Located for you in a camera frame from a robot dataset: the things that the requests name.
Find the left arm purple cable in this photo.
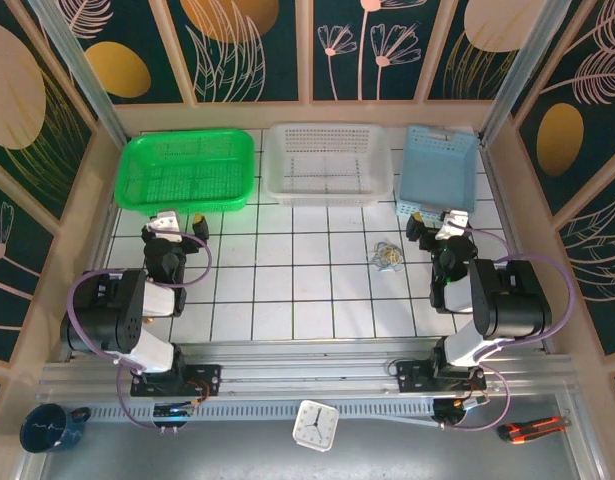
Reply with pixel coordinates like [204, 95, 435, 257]
[66, 230, 212, 432]

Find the slotted grey cable duct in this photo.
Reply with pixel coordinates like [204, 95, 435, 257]
[85, 402, 438, 422]

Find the white square alarm clock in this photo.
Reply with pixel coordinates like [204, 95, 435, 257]
[291, 398, 341, 454]

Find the light blue plastic basket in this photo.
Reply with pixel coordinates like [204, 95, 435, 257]
[395, 124, 480, 220]

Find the aluminium mounting rail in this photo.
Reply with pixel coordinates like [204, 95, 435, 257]
[39, 340, 581, 401]

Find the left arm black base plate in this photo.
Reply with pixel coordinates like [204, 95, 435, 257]
[130, 363, 223, 399]

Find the orange black utility knife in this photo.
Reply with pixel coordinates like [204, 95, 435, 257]
[496, 415, 571, 445]

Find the white plastic mesh basket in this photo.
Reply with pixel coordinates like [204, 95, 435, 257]
[260, 122, 393, 209]

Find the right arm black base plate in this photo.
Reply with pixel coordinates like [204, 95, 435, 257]
[395, 358, 488, 394]

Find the green plastic mesh basket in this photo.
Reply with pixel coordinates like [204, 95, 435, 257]
[114, 128, 256, 217]

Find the dark blue mug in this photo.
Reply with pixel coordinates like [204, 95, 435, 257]
[19, 403, 92, 455]

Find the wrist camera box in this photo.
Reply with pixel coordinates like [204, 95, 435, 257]
[149, 209, 184, 245]
[435, 209, 472, 241]

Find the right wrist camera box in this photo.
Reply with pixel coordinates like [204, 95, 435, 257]
[435, 209, 472, 241]

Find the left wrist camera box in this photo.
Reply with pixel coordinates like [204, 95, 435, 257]
[149, 209, 184, 245]

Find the aluminium frame post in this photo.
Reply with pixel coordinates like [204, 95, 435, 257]
[478, 0, 558, 146]
[27, 0, 130, 149]

